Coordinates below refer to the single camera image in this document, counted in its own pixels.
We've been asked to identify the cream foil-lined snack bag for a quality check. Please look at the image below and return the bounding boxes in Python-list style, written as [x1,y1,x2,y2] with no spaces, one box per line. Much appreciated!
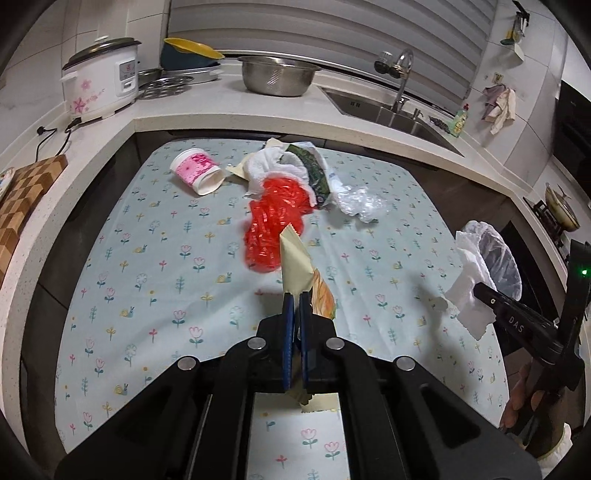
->
[280,225,335,406]

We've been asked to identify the white paper towel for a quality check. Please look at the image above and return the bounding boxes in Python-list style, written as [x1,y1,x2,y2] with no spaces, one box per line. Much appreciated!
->
[445,231,496,341]

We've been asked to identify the red plastic bag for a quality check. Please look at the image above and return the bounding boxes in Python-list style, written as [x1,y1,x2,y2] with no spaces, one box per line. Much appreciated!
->
[243,177,312,273]

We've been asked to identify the clear plastic bag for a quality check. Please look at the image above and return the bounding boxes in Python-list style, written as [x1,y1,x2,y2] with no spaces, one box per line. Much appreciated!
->
[332,184,389,224]

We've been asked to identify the trash bin with plastic liner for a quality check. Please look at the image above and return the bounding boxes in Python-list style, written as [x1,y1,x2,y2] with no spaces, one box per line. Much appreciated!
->
[462,220,523,300]

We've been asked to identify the chrome kitchen faucet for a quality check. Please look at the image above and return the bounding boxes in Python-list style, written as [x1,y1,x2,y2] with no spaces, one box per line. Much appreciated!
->
[374,48,414,114]

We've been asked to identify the person's hand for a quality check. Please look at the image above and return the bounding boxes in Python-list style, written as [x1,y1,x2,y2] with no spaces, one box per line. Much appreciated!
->
[499,363,545,431]

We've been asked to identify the dark green snack wrapper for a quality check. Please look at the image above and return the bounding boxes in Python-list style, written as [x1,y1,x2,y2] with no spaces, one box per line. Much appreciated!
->
[287,144,331,208]

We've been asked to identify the floral light blue tablecloth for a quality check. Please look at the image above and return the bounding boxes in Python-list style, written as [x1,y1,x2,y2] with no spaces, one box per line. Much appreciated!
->
[55,141,508,479]

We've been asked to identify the black gas stove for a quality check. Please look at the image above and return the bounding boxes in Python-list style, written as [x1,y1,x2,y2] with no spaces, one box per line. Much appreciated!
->
[523,197,570,262]

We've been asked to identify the frying pan with glass lid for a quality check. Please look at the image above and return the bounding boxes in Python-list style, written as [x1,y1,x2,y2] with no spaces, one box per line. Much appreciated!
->
[545,183,580,232]

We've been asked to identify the pink white paper cup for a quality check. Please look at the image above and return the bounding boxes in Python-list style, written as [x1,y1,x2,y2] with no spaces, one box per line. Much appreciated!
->
[170,148,224,196]

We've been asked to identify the stainless steel sink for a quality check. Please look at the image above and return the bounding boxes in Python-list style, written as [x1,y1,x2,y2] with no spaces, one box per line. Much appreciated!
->
[321,87,462,156]

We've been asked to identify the dark scrubbing pad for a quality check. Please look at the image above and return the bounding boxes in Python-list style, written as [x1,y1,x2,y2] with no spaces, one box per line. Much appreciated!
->
[429,116,450,133]

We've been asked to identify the steel colander bowl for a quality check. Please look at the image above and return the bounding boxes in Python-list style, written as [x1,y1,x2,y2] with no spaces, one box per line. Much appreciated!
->
[238,55,321,98]

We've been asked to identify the green dish soap bottle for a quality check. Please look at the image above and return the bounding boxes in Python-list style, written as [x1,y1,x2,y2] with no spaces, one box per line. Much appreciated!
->
[450,103,470,138]

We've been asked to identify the hanging dish rags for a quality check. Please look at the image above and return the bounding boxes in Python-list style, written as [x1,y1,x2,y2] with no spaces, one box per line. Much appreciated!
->
[482,84,517,135]

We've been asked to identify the round steel steamer tray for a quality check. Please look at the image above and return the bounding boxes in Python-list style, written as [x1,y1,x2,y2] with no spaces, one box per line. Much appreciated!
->
[137,76,193,100]

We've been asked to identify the yellow and teal bowl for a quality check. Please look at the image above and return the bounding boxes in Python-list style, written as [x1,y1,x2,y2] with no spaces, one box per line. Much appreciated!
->
[160,37,224,71]

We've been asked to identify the wooden checkered cutting board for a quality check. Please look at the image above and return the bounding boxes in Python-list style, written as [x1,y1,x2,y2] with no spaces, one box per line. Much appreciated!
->
[0,154,68,280]

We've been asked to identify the white floral rice cooker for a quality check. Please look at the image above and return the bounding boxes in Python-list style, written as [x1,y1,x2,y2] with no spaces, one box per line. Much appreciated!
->
[60,36,141,123]

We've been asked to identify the hanging dish brush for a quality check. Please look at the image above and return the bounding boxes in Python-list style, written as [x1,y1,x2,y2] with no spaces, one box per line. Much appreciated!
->
[500,0,531,46]

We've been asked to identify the black power cord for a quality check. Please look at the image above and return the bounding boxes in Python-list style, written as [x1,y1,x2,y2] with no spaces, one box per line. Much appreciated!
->
[34,116,83,163]

